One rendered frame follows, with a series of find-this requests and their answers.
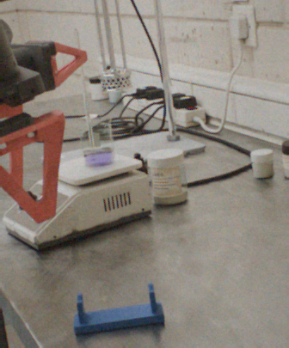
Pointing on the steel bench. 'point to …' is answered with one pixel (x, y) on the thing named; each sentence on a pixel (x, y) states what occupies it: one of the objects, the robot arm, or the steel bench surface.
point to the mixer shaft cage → (117, 77)
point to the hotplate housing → (90, 209)
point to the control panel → (27, 214)
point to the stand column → (163, 55)
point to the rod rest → (139, 314)
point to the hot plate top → (70, 174)
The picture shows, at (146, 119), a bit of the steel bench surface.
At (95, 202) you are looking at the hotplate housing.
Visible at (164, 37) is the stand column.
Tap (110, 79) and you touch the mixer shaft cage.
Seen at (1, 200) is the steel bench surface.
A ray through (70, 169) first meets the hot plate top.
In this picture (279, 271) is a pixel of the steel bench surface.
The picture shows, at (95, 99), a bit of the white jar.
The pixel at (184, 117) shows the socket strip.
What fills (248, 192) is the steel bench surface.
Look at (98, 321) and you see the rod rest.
